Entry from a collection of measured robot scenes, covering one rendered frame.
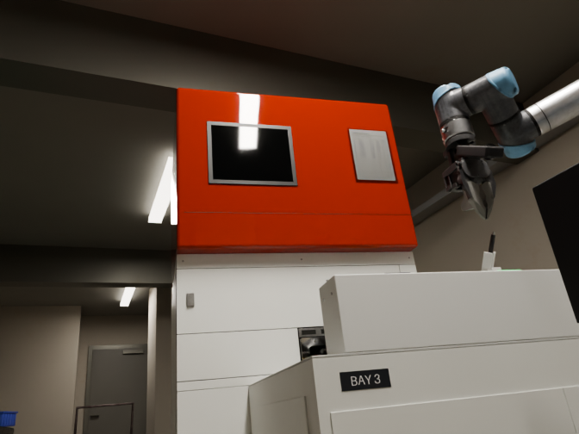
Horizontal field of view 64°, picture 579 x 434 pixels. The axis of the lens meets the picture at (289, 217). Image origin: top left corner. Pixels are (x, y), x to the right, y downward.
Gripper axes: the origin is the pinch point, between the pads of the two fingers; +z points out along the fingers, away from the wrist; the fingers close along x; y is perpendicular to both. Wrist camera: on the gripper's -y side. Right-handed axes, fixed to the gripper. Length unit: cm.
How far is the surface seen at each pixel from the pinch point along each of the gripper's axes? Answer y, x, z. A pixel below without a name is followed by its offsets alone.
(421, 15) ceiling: 85, -68, -160
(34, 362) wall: 732, 255, -72
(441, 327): -4.0, 20.4, 25.4
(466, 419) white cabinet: -4.3, 19.7, 41.1
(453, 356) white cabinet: -4.0, 19.2, 30.7
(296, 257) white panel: 58, 27, -9
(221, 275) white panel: 58, 53, -4
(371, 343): -4.0, 34.8, 27.3
